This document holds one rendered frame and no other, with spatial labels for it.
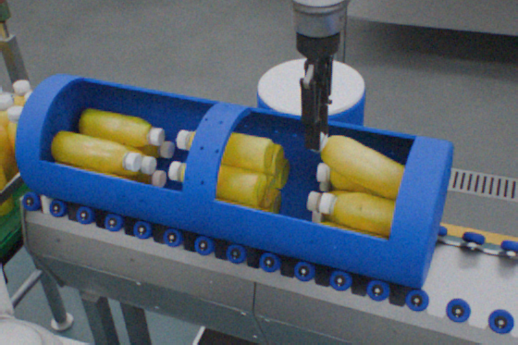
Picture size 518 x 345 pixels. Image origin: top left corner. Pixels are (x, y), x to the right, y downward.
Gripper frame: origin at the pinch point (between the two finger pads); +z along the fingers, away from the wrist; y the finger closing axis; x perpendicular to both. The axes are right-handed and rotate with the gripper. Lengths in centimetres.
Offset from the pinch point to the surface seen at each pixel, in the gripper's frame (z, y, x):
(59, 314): 118, 18, 102
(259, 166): 9.5, -3.5, 10.6
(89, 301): 63, -10, 59
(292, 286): 32.1, -12.0, 0.9
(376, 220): 11.9, -8.8, -14.4
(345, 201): 10.5, -6.9, -8.0
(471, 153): 124, 171, -23
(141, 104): 12, 13, 47
